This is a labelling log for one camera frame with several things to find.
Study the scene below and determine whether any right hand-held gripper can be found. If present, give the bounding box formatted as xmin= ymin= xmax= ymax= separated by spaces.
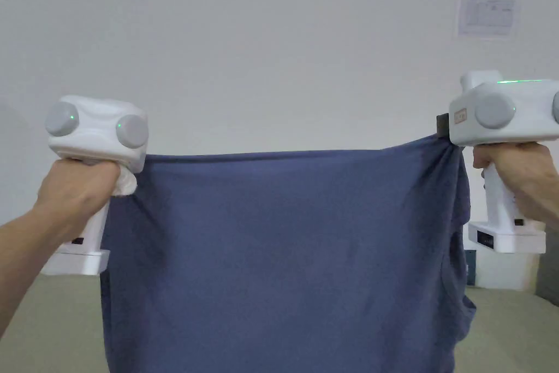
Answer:
xmin=436 ymin=70 xmax=559 ymax=254

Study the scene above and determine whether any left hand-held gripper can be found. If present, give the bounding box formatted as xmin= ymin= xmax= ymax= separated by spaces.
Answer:
xmin=43 ymin=95 xmax=149 ymax=276

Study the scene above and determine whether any dark blue shirt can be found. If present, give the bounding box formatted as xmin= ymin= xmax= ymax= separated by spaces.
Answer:
xmin=99 ymin=134 xmax=478 ymax=373

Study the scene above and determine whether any person's left forearm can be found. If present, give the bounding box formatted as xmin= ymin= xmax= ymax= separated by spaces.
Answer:
xmin=0 ymin=204 xmax=72 ymax=335

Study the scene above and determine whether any person's right hand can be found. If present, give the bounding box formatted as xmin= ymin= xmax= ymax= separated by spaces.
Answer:
xmin=473 ymin=143 xmax=559 ymax=235

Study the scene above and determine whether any person's left hand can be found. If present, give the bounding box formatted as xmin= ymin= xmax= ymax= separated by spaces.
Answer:
xmin=34 ymin=158 xmax=121 ymax=246

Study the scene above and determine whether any white carton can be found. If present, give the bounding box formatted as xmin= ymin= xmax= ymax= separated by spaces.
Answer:
xmin=465 ymin=248 xmax=539 ymax=291

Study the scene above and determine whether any white paper sheet on wall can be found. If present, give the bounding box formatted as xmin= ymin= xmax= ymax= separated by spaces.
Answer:
xmin=456 ymin=0 xmax=517 ymax=40

